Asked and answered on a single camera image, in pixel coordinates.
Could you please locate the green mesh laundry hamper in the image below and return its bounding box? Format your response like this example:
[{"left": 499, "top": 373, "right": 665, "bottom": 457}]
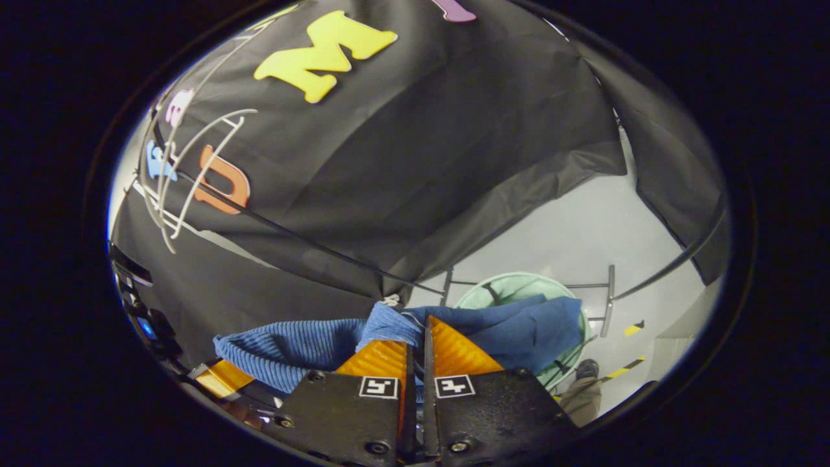
[{"left": 454, "top": 272, "right": 594, "bottom": 390}]

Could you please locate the empty white wire hanger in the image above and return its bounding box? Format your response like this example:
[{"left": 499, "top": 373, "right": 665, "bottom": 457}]
[{"left": 156, "top": 109, "right": 259, "bottom": 241}]

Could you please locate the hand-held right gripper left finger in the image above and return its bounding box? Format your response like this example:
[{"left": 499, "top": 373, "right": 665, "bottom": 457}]
[{"left": 263, "top": 339, "right": 416, "bottom": 467}]

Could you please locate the white wire hanger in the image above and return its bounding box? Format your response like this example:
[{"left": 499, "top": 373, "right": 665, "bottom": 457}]
[
  {"left": 156, "top": 109, "right": 259, "bottom": 241},
  {"left": 138, "top": 114, "right": 195, "bottom": 255}
]

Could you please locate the person's trouser leg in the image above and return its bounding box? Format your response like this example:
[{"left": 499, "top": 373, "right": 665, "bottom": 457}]
[{"left": 559, "top": 376, "right": 604, "bottom": 427}]

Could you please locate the black clothes rack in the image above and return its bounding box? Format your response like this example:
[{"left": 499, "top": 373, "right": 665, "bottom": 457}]
[{"left": 152, "top": 123, "right": 727, "bottom": 339}]

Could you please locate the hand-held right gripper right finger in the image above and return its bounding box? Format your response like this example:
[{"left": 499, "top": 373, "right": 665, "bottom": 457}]
[{"left": 421, "top": 316, "right": 579, "bottom": 467}]

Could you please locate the black backdrop cloth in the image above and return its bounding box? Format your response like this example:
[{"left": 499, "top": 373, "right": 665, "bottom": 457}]
[{"left": 110, "top": 0, "right": 732, "bottom": 370}]

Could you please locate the blue corduroy jacket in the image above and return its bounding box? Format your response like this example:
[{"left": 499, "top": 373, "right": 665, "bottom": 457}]
[{"left": 213, "top": 295, "right": 584, "bottom": 396}]

